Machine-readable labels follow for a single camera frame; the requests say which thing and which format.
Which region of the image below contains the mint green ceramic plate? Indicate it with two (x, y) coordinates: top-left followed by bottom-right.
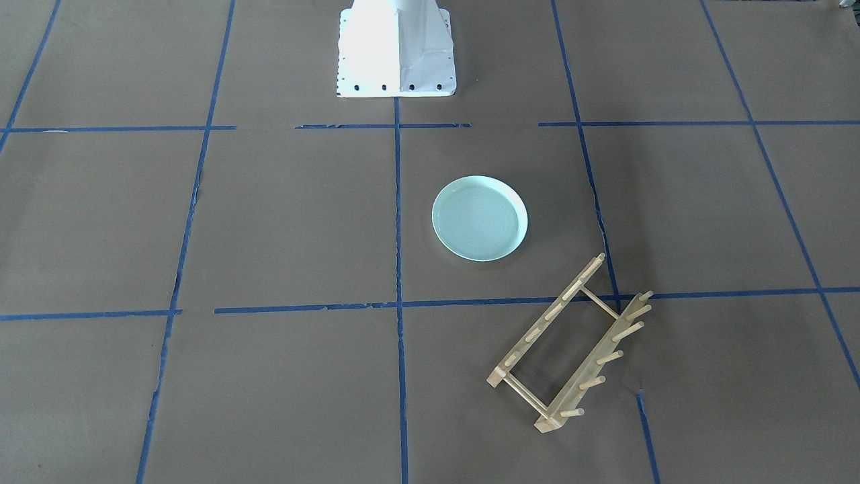
(431, 175), (529, 261)

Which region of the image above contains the wooden dish rack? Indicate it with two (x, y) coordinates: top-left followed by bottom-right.
(486, 252), (653, 433)

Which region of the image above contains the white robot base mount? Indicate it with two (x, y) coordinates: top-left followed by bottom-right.
(336, 1), (458, 98)

